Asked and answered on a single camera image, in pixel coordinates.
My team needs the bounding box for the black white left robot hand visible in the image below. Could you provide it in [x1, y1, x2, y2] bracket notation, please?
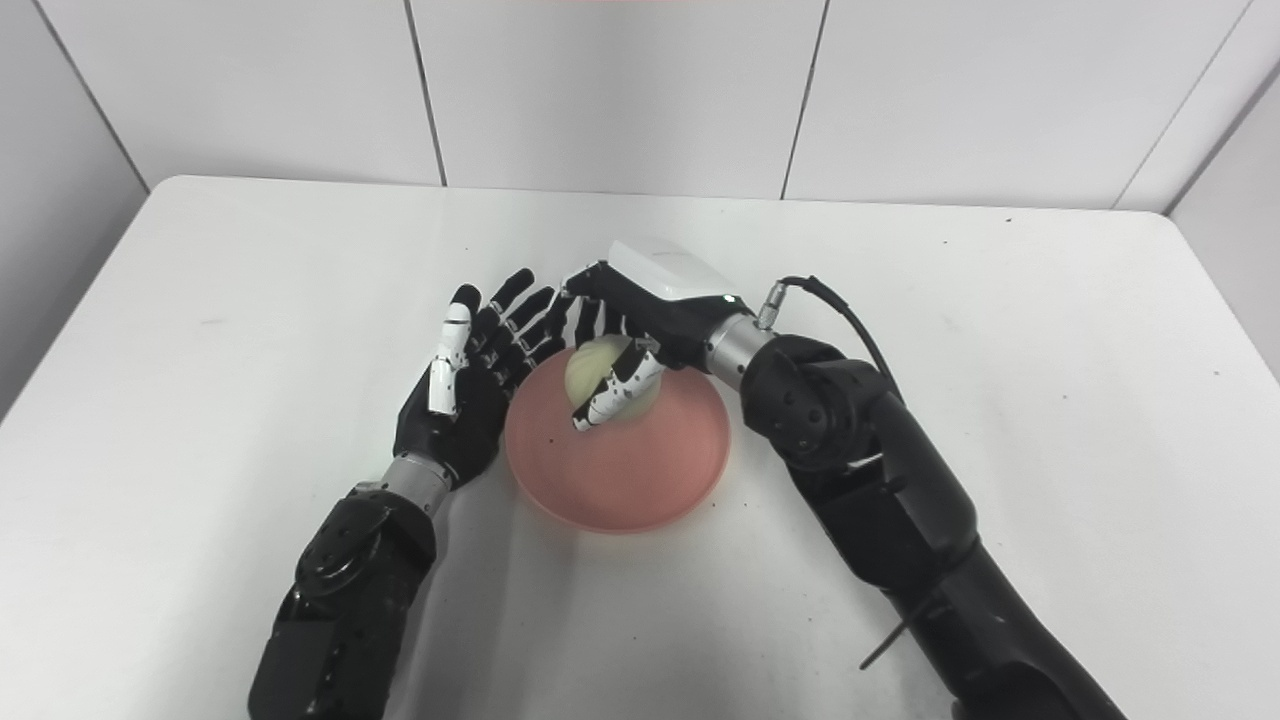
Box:
[393, 268, 576, 491]

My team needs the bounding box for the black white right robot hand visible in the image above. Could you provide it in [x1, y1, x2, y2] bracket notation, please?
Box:
[562, 238, 753, 433]

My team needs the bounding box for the white steamed bun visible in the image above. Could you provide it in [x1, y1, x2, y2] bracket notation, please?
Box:
[565, 336, 661, 421]

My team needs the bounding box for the pink round plate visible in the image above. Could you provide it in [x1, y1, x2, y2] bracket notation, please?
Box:
[504, 345, 732, 534]

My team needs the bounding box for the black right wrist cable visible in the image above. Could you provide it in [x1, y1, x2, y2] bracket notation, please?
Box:
[757, 276, 906, 406]

